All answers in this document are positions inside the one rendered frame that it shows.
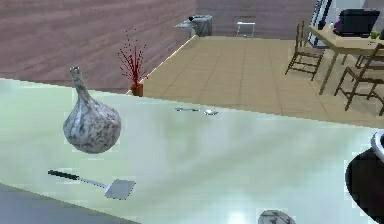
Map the grey marbled round object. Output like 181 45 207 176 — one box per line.
257 209 297 224

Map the grey marbled vase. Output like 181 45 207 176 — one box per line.
62 66 122 155

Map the silver spoon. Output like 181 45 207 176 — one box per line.
174 107 219 116

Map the black pan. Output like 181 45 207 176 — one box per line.
344 147 384 224

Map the white small stool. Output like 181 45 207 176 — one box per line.
236 21 256 39

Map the grey cabinet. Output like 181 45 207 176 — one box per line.
190 14 214 38

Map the white bowl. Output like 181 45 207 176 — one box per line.
370 129 384 164

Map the silver spatula with black handle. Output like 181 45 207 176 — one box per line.
47 169 137 201

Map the brown wooden chair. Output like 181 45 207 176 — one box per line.
284 20 326 82
333 43 384 117

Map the light wooden dining table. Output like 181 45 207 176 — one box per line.
308 25 384 96

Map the red house plant in pot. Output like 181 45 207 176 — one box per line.
117 29 150 98

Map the black laptop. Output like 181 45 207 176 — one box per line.
333 8 381 38

